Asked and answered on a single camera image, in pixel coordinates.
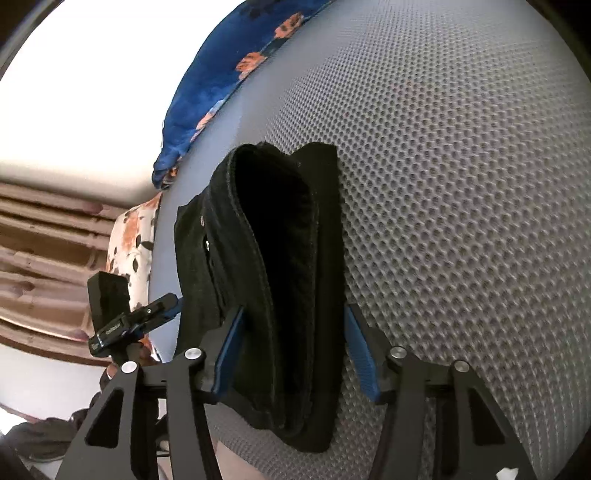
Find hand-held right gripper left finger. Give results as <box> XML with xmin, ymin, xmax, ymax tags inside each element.
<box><xmin>55</xmin><ymin>305</ymin><xmax>245</xmax><ymax>480</ymax></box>

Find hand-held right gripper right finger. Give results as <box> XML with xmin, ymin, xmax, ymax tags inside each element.
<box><xmin>344</xmin><ymin>302</ymin><xmax>539</xmax><ymax>480</ymax></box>

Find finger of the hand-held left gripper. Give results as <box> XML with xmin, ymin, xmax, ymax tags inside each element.
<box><xmin>130</xmin><ymin>293</ymin><xmax>182</xmax><ymax>334</ymax></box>

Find black pants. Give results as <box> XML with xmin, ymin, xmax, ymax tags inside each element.
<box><xmin>173</xmin><ymin>142</ymin><xmax>345</xmax><ymax>454</ymax></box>

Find white floral cloth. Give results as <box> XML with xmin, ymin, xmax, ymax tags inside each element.
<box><xmin>105</xmin><ymin>191</ymin><xmax>164</xmax><ymax>363</ymax></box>

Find brown curtain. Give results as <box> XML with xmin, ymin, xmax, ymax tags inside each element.
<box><xmin>0</xmin><ymin>182</ymin><xmax>121</xmax><ymax>356</ymax></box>

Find dark cloth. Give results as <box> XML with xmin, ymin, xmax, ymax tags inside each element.
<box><xmin>4</xmin><ymin>406</ymin><xmax>93</xmax><ymax>462</ymax></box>

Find grey mesh mat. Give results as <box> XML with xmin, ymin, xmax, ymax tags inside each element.
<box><xmin>148</xmin><ymin>0</ymin><xmax>591</xmax><ymax>480</ymax></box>

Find blue printed blanket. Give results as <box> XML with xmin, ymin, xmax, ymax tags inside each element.
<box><xmin>152</xmin><ymin>0</ymin><xmax>333</xmax><ymax>190</ymax></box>

